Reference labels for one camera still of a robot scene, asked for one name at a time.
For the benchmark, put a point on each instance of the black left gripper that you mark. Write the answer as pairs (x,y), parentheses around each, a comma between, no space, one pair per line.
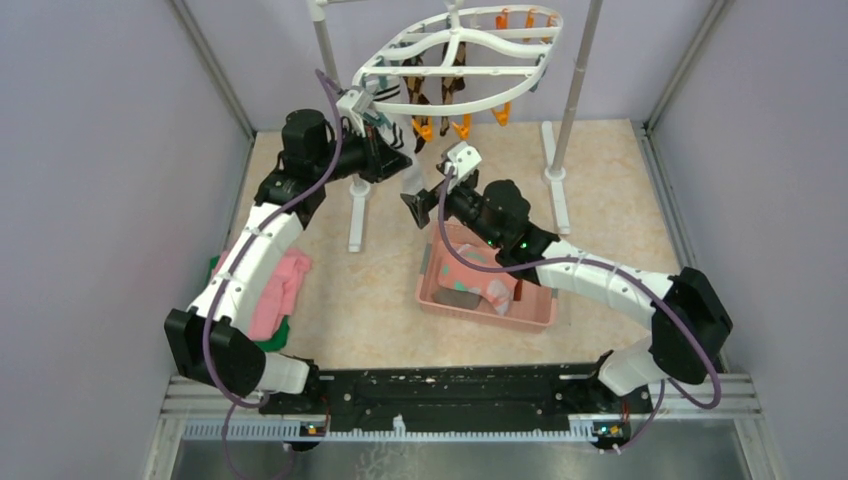
(381,161)

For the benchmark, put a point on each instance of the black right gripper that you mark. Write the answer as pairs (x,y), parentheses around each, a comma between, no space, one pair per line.
(420,206)

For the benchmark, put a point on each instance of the white black striped sock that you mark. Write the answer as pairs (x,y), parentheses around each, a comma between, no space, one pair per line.
(401,137)
(385,89)

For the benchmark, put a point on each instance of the grey red striped sock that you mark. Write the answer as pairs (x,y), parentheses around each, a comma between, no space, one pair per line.
(464,300)

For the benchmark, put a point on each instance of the pink dotted sock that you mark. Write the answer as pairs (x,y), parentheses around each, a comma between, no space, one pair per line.
(497,289)

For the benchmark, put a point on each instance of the white oval clip hanger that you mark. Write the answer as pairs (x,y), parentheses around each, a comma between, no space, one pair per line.
(477,86)

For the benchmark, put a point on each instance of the white black striped sock front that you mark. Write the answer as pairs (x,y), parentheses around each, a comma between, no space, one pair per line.
(401,137)

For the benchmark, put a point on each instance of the brown argyle sock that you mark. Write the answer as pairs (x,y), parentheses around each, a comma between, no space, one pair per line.
(414,88)
(452,84)

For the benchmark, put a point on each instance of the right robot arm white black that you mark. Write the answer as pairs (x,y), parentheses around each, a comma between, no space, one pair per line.
(687,322)

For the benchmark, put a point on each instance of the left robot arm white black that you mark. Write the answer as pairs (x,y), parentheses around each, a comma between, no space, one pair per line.
(214,340)

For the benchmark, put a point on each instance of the white drying rack stand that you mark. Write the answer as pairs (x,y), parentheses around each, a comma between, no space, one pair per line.
(563,132)

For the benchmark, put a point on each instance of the pink plastic basket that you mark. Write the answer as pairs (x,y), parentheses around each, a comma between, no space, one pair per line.
(533,308)

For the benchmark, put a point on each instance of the green folded cloth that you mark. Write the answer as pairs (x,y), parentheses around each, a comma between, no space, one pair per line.
(281,334)

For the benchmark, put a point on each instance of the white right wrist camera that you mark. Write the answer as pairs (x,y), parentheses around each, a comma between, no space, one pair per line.
(461,160)

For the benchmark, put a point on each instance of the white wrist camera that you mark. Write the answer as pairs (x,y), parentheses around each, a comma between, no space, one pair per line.
(356,104)
(461,160)

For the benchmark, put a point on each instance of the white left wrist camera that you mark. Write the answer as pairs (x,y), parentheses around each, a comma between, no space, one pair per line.
(356,104)

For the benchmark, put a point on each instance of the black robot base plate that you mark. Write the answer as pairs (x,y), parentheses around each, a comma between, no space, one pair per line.
(558,402)

